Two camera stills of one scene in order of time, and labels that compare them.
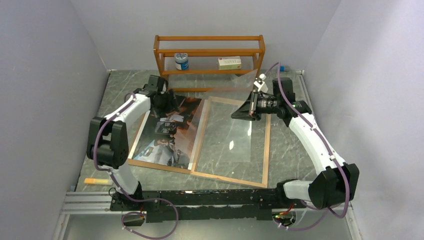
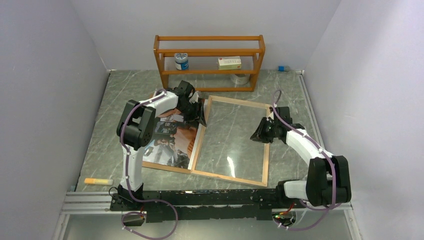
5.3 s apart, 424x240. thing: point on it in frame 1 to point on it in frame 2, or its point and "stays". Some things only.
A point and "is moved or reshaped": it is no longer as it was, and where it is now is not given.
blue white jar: x=181 y=62 stays
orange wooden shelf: x=209 y=55 stays
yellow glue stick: x=98 y=181 stays
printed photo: x=168 y=140 stays
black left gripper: x=172 y=105 to x=197 y=116
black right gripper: x=249 y=110 to x=259 y=135
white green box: x=229 y=63 stays
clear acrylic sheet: x=221 y=139 is moved or reshaped
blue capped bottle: x=284 y=68 stays
